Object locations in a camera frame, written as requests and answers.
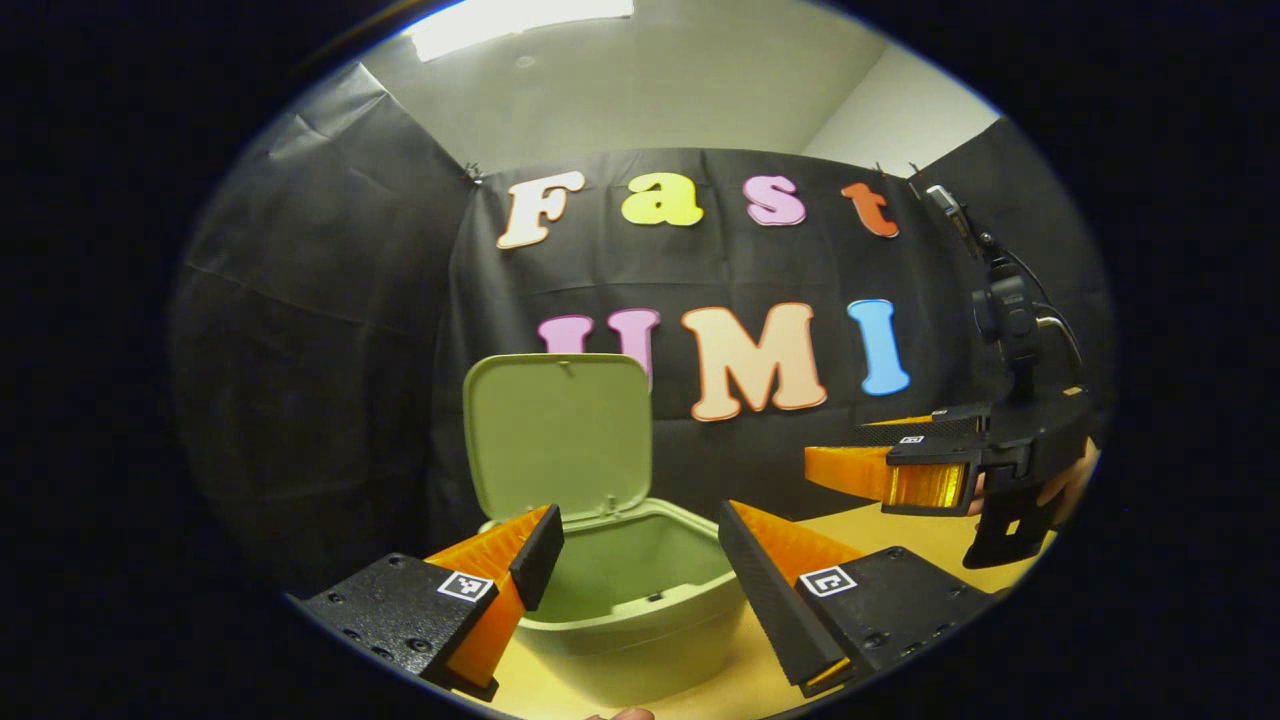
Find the green desktop garbage bin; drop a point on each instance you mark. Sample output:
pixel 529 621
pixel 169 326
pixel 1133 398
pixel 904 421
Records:
pixel 555 440

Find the black backdrop cloth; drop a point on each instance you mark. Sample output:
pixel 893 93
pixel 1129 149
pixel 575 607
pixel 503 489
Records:
pixel 330 380

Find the wooden desktop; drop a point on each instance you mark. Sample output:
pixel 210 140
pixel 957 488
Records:
pixel 900 540

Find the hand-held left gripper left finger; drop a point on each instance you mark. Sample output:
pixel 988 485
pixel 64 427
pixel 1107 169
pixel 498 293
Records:
pixel 538 560

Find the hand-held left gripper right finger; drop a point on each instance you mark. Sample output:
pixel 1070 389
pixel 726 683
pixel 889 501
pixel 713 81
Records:
pixel 765 600

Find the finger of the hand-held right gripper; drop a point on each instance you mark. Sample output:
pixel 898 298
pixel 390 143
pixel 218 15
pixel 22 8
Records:
pixel 850 470
pixel 940 430

